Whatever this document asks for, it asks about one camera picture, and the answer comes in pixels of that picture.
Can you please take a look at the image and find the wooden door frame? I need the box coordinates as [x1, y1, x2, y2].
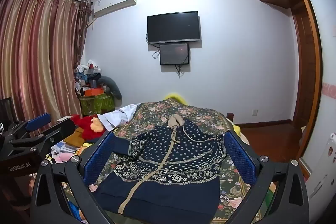
[289, 0, 323, 161]

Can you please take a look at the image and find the red plush toy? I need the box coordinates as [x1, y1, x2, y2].
[71, 114, 107, 140]

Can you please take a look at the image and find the wooden nightstand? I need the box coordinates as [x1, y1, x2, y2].
[64, 127, 85, 148]

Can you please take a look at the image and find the white air conditioner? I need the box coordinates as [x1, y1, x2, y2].
[91, 0, 137, 18]

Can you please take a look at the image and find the white cloth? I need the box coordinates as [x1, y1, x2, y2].
[97, 103, 142, 130]

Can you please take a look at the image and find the pile of clothes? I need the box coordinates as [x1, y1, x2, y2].
[74, 59, 103, 89]

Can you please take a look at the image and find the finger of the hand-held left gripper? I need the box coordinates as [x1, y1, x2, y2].
[36, 118, 77, 152]
[5, 112, 52, 143]

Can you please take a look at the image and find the pink plush toy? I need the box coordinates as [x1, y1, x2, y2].
[54, 152, 76, 163]

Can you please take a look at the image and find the striped pink curtain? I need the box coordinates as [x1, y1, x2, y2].
[0, 0, 92, 132]

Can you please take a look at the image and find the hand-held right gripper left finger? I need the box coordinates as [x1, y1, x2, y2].
[31, 130, 116, 224]

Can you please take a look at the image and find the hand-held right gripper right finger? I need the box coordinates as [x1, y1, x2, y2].
[223, 130, 310, 224]

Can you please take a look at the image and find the large black television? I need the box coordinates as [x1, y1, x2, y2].
[147, 11, 201, 45]

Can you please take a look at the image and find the small black monitor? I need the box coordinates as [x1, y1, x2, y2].
[160, 43, 190, 66]

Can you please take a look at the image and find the navy patterned hooded robe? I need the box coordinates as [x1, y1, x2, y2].
[93, 114, 227, 219]

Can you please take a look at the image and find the yellow printed bed sheet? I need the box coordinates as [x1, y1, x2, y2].
[226, 119, 242, 136]

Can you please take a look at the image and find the orange box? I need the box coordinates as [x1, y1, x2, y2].
[84, 88, 105, 97]

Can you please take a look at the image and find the floral blanket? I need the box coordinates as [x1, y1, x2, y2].
[63, 98, 263, 224]

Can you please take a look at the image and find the grey neck pillow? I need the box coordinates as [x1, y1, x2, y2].
[98, 76, 123, 106]

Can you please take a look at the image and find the yellow plush pillow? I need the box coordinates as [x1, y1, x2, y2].
[164, 93, 188, 104]

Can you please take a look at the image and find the dark wooden chair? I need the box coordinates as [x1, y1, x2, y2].
[0, 97, 13, 125]

